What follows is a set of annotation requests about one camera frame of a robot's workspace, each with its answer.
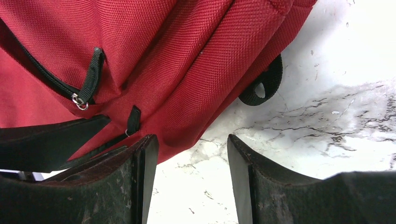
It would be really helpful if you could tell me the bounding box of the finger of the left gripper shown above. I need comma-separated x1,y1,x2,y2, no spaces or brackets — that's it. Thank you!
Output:
0,115,111,172

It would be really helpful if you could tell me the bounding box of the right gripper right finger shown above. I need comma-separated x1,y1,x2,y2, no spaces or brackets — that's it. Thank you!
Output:
227,134,396,224

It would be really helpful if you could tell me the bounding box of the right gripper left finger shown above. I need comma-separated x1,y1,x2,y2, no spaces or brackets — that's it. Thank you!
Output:
0,135,159,224

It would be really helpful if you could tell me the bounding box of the red student backpack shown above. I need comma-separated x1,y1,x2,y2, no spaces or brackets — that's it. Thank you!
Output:
0,0,315,170

